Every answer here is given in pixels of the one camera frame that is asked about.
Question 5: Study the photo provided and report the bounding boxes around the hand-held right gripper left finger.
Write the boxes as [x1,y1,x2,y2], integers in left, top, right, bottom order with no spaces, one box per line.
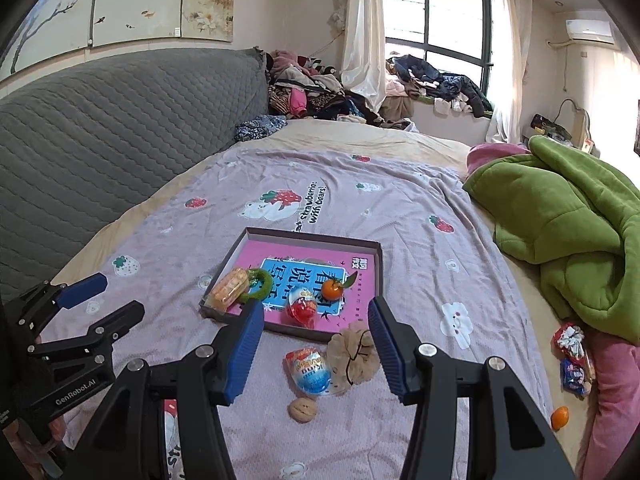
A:
[62,300,266,480]

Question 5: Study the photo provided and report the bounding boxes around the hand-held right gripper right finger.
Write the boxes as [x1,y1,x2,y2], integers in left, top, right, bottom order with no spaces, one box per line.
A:
[367,296,576,480]

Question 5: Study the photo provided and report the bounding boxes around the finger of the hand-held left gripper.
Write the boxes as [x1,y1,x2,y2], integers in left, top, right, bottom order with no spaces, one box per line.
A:
[20,272,109,323]
[30,300,147,363]

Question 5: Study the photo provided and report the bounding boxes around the foil-wrapped surprise egg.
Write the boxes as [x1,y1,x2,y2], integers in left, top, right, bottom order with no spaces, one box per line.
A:
[285,285,321,330]
[285,346,333,396]

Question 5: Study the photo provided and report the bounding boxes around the clear orange wafer packet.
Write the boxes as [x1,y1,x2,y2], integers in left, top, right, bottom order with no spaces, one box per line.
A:
[207,267,251,311]

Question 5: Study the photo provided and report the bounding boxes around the green fuzzy hair ring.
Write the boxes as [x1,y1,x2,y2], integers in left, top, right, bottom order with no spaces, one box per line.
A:
[237,267,275,305]

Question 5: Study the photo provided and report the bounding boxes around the walnut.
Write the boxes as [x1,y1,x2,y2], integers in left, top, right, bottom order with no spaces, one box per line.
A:
[287,396,319,423]

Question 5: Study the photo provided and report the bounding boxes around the tangerine with green leaf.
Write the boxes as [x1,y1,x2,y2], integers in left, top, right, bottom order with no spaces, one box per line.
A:
[320,270,360,304]

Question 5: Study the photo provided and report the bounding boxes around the brown shallow cardboard box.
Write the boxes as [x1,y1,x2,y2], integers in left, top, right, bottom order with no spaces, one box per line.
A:
[199,226,385,337]

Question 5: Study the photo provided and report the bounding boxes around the pink book with blue label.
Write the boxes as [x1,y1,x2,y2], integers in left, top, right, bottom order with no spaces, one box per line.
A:
[210,240,378,333]

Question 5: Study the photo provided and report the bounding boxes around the grey quilted headboard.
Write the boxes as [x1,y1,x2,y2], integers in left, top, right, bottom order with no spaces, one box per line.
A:
[0,49,271,306]

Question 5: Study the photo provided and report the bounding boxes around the pink strawberry printed blanket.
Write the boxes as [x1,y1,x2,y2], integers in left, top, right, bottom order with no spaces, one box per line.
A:
[40,142,556,480]

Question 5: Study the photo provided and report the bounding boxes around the red and silver candy packet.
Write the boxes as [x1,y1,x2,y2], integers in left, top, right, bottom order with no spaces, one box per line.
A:
[551,322,586,361]

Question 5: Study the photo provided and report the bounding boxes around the dark blue candy packet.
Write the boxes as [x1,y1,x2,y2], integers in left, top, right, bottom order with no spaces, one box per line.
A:
[560,357,596,398]

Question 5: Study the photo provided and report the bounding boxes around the green fleece blanket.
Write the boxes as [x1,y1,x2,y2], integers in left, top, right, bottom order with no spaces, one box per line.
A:
[462,135,640,346]

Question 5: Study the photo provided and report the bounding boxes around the pink pillow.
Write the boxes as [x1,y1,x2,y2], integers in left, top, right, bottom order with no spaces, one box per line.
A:
[466,142,532,173]

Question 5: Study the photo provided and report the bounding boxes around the blue patterned cloth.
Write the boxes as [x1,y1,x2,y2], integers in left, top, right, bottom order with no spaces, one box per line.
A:
[234,115,288,143]

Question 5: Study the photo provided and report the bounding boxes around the pink fleece blanket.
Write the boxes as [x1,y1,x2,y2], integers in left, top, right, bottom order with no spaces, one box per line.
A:
[575,332,640,480]

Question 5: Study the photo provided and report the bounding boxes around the pile of mixed clothes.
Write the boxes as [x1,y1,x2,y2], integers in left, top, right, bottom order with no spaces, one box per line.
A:
[265,50,386,123]

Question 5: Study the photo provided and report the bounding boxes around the pile of dark clothes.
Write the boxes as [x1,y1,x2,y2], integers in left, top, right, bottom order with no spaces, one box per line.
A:
[385,54,493,120]

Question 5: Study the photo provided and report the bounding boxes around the cream curtain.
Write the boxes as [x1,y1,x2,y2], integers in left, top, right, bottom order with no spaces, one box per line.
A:
[485,0,533,143]
[340,0,386,113]

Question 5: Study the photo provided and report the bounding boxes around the white air conditioner pipe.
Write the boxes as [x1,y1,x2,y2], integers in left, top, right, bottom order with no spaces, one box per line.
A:
[545,37,571,96]

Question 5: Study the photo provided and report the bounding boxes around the dark-framed window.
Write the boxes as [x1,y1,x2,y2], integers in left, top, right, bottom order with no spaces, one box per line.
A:
[380,0,496,106]

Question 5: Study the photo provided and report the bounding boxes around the white air conditioner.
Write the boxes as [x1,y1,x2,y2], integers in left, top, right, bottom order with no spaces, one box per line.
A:
[565,19,615,45]

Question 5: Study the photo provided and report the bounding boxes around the flower painted wall panels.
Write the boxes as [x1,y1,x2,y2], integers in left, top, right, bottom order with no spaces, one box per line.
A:
[0,0,236,78]

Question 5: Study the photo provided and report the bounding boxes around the white looped cable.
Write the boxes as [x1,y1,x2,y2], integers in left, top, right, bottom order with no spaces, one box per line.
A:
[557,97,593,153]

